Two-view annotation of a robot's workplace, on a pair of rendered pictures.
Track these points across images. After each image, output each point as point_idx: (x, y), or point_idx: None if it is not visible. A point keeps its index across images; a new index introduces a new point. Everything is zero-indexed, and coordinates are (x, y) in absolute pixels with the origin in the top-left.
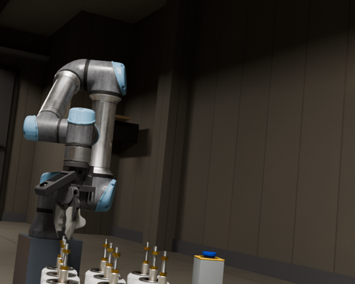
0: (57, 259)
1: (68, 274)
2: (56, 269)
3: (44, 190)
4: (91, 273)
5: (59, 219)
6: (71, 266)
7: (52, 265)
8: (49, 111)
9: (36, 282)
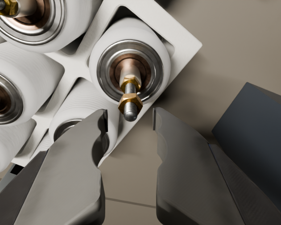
0: (134, 72)
1: (29, 28)
2: (108, 46)
3: None
4: (76, 111)
5: (165, 149)
6: (257, 182)
7: (280, 162)
8: None
9: (278, 126)
